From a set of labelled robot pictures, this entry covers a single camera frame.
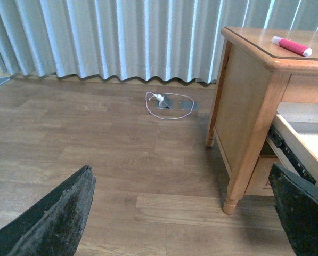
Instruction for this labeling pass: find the white pink floor cable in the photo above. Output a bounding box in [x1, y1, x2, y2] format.
[145, 91, 195, 121]

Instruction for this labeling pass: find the pale curtain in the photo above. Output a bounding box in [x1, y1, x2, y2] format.
[0, 1, 318, 83]

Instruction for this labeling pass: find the wooden nightstand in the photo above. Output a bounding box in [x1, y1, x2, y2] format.
[206, 27, 318, 214]

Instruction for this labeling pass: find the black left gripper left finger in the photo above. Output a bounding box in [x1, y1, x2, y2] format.
[0, 165, 96, 255]

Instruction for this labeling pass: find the wooden drawer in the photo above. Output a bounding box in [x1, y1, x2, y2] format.
[267, 102, 318, 187]

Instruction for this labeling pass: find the pink marker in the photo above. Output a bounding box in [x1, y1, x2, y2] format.
[271, 36, 313, 57]

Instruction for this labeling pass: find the open metal floor socket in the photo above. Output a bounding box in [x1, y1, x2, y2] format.
[154, 94, 174, 109]

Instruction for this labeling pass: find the metal floor plate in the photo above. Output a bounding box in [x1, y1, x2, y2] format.
[179, 101, 199, 111]

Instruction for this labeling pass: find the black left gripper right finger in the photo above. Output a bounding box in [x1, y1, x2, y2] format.
[268, 163, 318, 255]

